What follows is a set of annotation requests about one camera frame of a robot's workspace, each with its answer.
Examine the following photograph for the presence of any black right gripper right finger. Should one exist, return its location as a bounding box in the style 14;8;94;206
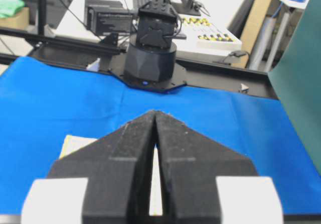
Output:
155;111;284;223

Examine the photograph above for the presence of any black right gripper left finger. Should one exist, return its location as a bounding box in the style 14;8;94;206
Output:
21;111;156;223

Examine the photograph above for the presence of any yellow checked towel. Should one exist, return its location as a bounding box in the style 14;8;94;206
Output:
59;135;164;216

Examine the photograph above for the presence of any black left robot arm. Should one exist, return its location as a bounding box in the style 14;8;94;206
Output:
124;0;178;82

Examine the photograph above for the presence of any blue table cloth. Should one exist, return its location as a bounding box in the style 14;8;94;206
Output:
1;57;320;215

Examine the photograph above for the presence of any dark green backdrop sheet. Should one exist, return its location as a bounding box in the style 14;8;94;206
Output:
268;0;320;172

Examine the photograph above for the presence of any white screwdriver set tray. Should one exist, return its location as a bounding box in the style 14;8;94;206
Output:
173;15;242;60

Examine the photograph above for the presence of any black power supply box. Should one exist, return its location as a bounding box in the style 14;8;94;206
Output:
84;0;137;36

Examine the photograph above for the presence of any black monitor stand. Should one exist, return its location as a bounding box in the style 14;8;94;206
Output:
170;0;202;17

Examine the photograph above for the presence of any green plastic bag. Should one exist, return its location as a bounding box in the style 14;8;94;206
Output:
0;0;25;19

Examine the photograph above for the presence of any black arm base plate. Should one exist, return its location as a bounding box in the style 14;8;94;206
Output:
107;63;187;93

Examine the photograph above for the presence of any black aluminium frame rail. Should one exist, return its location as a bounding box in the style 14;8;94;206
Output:
1;28;277;99

